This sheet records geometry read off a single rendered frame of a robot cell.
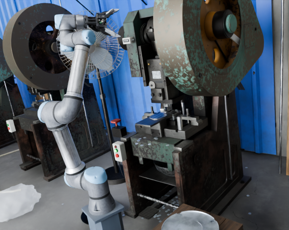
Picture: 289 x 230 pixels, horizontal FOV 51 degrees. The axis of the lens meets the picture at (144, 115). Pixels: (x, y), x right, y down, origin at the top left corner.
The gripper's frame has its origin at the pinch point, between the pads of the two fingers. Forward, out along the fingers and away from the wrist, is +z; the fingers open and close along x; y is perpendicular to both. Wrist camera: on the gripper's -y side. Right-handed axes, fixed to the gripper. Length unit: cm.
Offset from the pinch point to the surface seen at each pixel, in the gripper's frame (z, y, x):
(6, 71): -119, -297, 13
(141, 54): 18.3, -29.4, -12.9
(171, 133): 34, -24, -67
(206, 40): 48, 8, -12
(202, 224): 32, 27, -109
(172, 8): 20.8, 30.2, -1.3
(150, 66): 24.4, -30.2, -20.6
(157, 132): 26, -30, -66
